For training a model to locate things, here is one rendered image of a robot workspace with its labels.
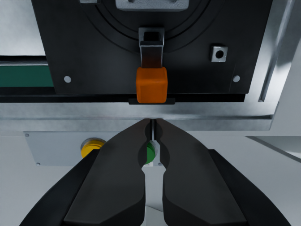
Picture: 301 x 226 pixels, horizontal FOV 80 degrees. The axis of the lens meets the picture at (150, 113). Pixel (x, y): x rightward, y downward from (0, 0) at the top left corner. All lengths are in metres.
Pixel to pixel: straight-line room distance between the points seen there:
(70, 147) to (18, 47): 0.16
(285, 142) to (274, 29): 1.60
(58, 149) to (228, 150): 0.34
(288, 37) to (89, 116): 0.26
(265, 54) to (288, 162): 0.33
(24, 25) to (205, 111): 0.26
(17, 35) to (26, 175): 0.35
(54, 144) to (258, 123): 0.30
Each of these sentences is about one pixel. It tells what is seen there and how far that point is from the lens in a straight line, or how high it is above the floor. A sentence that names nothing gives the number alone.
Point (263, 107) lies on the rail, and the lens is 0.29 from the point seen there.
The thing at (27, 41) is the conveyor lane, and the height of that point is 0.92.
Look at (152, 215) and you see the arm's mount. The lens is 0.55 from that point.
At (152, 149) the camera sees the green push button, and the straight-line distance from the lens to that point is 0.27.
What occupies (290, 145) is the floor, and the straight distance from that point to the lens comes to 1.86.
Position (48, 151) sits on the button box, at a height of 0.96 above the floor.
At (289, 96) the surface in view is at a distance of 0.43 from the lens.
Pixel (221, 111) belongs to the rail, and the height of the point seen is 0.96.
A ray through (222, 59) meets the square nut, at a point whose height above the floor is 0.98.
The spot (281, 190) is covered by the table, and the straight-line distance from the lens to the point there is 0.60.
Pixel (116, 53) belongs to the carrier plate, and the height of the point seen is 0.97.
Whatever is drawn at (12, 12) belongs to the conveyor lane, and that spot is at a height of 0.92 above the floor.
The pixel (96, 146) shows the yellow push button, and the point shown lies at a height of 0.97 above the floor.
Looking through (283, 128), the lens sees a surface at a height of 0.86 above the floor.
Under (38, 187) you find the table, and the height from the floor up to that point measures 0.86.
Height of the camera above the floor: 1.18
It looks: 62 degrees down
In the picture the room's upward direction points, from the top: 179 degrees counter-clockwise
